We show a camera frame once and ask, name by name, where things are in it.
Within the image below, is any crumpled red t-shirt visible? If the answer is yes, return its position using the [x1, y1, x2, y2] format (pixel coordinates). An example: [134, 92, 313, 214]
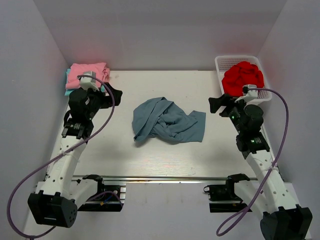
[221, 61, 265, 97]

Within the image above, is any blue-grey t-shirt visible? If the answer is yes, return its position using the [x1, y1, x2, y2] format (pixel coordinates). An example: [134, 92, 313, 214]
[131, 97, 206, 143]

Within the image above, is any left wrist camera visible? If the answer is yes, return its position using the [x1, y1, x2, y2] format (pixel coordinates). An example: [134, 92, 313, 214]
[79, 71, 100, 92]

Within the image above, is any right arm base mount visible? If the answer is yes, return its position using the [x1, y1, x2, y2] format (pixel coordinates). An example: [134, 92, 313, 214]
[203, 173, 251, 213]

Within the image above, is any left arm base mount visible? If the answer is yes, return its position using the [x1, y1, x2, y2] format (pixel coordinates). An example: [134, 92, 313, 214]
[70, 174, 125, 212]

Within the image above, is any folded pink t-shirt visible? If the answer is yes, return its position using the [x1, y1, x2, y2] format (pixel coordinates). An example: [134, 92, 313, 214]
[65, 62, 111, 90]

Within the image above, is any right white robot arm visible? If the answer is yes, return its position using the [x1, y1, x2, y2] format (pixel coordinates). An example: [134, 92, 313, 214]
[208, 94, 313, 240]

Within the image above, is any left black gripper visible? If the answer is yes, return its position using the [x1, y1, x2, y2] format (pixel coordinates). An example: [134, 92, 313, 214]
[84, 82, 123, 120]

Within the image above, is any folded teal t-shirt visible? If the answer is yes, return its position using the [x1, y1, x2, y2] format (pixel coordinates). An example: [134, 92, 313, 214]
[64, 68, 83, 96]

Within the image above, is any white plastic basket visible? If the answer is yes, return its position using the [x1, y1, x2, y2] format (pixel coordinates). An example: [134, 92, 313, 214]
[214, 55, 272, 105]

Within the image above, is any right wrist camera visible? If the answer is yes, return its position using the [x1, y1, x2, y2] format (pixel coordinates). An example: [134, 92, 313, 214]
[235, 84, 258, 104]

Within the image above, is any folded peach t-shirt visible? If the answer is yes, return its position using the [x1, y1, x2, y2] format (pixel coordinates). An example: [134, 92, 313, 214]
[100, 67, 110, 93]

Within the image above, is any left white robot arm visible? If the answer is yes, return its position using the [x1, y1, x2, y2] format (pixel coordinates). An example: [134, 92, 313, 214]
[27, 84, 123, 228]

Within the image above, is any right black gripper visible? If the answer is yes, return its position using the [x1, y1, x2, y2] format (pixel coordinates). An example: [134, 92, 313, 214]
[209, 93, 252, 134]

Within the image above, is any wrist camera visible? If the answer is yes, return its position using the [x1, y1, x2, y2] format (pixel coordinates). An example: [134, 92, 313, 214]
[235, 84, 258, 104]
[79, 71, 100, 92]

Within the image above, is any aluminium rail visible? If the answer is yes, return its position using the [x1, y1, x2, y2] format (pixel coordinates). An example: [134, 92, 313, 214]
[71, 175, 258, 182]

